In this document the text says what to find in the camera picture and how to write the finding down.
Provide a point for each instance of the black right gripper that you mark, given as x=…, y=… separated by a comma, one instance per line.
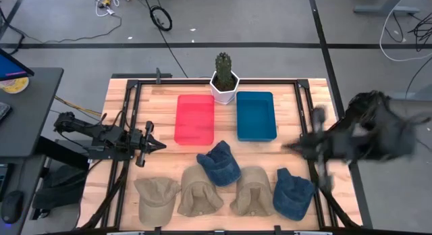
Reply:
x=320, y=145

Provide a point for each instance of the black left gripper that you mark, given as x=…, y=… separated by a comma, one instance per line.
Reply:
x=143, y=144

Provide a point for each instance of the blue denim hat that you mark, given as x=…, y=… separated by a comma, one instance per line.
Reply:
x=219, y=165
x=293, y=196

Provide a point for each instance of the tan baseball cap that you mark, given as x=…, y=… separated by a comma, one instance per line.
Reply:
x=157, y=199

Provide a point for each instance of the tan bucket hat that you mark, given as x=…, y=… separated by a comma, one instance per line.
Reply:
x=199, y=198
x=253, y=191

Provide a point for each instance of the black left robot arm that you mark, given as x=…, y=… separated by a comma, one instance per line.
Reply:
x=101, y=133

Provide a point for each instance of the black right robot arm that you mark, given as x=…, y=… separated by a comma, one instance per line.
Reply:
x=371, y=133

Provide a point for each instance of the red plastic bin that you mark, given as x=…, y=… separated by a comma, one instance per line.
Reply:
x=194, y=120

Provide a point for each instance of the blue plastic bin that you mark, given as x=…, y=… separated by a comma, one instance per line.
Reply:
x=256, y=117

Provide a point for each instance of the black bar behind table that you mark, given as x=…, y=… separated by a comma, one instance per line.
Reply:
x=135, y=75

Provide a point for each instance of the white hexagonal plant pot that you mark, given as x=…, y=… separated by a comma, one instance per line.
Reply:
x=222, y=96

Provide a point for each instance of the black edge clamp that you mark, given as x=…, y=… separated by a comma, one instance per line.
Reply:
x=277, y=230

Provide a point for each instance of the green cactus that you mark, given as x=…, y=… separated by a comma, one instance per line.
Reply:
x=224, y=69

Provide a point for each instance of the black bag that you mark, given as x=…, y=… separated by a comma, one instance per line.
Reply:
x=60, y=191

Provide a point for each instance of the black side desk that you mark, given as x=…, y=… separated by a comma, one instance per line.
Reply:
x=23, y=120

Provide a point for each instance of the grey table foot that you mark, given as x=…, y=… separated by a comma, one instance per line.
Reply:
x=384, y=8
x=422, y=93

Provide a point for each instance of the yellow round disc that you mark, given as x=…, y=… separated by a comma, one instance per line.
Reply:
x=15, y=86

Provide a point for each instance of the black computer mouse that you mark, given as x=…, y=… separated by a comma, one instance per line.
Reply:
x=11, y=206

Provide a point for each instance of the black keyboard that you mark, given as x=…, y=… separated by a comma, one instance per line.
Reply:
x=3, y=111

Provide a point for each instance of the computer monitor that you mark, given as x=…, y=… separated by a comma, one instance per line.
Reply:
x=11, y=68

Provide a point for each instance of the black aluminium table frame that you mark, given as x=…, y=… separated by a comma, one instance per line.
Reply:
x=130, y=100

